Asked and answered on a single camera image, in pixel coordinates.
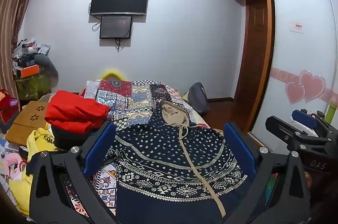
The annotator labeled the green patterned cloth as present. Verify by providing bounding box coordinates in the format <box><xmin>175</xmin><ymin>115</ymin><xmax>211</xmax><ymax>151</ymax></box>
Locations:
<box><xmin>16</xmin><ymin>73</ymin><xmax>52</xmax><ymax>100</ymax></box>

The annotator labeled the green bottle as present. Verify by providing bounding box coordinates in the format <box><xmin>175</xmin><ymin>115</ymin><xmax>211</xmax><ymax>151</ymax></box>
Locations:
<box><xmin>325</xmin><ymin>101</ymin><xmax>338</xmax><ymax>124</ymax></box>

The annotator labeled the brown striped curtain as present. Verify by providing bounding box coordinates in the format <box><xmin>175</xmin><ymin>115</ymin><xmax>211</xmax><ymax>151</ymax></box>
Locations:
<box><xmin>0</xmin><ymin>0</ymin><xmax>44</xmax><ymax>108</ymax></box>

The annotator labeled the red plush toy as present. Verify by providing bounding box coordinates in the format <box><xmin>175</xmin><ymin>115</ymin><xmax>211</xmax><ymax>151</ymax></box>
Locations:
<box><xmin>0</xmin><ymin>89</ymin><xmax>19</xmax><ymax>119</ymax></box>

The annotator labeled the orange box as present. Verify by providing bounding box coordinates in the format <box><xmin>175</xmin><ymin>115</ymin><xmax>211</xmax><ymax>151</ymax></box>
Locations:
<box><xmin>21</xmin><ymin>64</ymin><xmax>41</xmax><ymax>78</ymax></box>

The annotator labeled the wooden folding lap table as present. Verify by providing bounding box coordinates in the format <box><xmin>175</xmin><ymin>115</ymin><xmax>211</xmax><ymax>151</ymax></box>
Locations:
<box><xmin>5</xmin><ymin>100</ymin><xmax>52</xmax><ymax>147</ymax></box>

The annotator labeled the black garment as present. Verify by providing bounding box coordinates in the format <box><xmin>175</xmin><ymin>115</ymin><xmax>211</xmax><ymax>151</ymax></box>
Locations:
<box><xmin>50</xmin><ymin>124</ymin><xmax>90</xmax><ymax>152</ymax></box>

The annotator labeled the brown wooden door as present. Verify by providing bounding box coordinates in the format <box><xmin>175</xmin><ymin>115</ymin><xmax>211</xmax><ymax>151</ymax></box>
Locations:
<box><xmin>232</xmin><ymin>0</ymin><xmax>267</xmax><ymax>102</ymax></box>

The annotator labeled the grey blue bag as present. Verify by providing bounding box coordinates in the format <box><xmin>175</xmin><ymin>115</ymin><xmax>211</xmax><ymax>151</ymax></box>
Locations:
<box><xmin>189</xmin><ymin>82</ymin><xmax>210</xmax><ymax>116</ymax></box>

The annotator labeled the patchwork print bedsheet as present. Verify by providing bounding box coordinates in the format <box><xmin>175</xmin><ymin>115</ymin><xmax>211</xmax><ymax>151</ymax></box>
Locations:
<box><xmin>59</xmin><ymin>79</ymin><xmax>219</xmax><ymax>216</ymax></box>

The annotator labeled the red jacket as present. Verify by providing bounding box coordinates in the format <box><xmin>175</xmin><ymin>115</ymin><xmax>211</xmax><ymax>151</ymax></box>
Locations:
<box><xmin>44</xmin><ymin>90</ymin><xmax>111</xmax><ymax>135</ymax></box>

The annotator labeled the small black wall monitor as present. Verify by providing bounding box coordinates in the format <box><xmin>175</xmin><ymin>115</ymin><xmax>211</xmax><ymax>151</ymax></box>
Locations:
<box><xmin>99</xmin><ymin>15</ymin><xmax>132</xmax><ymax>40</ymax></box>

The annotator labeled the pile of papers and boxes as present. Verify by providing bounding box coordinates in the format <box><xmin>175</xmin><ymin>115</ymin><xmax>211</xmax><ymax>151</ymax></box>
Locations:
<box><xmin>12</xmin><ymin>38</ymin><xmax>50</xmax><ymax>71</ymax></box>

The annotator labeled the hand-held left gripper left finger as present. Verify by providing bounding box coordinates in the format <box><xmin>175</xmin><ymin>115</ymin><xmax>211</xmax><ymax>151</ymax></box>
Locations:
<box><xmin>28</xmin><ymin>121</ymin><xmax>119</xmax><ymax>224</ymax></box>

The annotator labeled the white heart-print sliding door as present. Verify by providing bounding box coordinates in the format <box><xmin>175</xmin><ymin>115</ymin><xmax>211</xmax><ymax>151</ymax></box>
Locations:
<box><xmin>248</xmin><ymin>0</ymin><xmax>338</xmax><ymax>140</ymax></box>

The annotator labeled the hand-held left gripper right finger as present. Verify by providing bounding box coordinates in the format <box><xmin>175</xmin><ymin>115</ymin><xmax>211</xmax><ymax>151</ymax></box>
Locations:
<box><xmin>219</xmin><ymin>122</ymin><xmax>311</xmax><ymax>224</ymax></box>

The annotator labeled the yellow garment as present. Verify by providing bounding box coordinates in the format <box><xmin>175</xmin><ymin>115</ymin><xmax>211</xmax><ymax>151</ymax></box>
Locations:
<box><xmin>8</xmin><ymin>128</ymin><xmax>62</xmax><ymax>216</ymax></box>

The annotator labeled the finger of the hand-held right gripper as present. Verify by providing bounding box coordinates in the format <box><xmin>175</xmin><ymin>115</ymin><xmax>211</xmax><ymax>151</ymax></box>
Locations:
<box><xmin>265</xmin><ymin>116</ymin><xmax>333</xmax><ymax>154</ymax></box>
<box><xmin>292</xmin><ymin>109</ymin><xmax>338</xmax><ymax>138</ymax></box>

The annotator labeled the person's right forearm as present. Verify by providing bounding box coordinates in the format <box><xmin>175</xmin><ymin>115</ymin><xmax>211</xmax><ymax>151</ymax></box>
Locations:
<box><xmin>304</xmin><ymin>171</ymin><xmax>338</xmax><ymax>224</ymax></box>

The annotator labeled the pink cartoon cloth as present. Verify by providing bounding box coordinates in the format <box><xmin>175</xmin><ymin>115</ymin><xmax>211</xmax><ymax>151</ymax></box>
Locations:
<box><xmin>0</xmin><ymin>140</ymin><xmax>29</xmax><ymax>182</ymax></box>

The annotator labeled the navy patterned hooded garment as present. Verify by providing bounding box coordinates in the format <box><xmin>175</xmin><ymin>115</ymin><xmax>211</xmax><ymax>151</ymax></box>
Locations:
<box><xmin>104</xmin><ymin>100</ymin><xmax>267</xmax><ymax>224</ymax></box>

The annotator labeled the red white door label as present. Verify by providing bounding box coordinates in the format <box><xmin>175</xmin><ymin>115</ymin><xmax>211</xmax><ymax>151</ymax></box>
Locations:
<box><xmin>289</xmin><ymin>21</ymin><xmax>304</xmax><ymax>33</ymax></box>

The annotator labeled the yellow ring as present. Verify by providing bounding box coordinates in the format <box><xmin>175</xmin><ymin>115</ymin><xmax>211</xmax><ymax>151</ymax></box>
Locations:
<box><xmin>102</xmin><ymin>69</ymin><xmax>127</xmax><ymax>80</ymax></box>

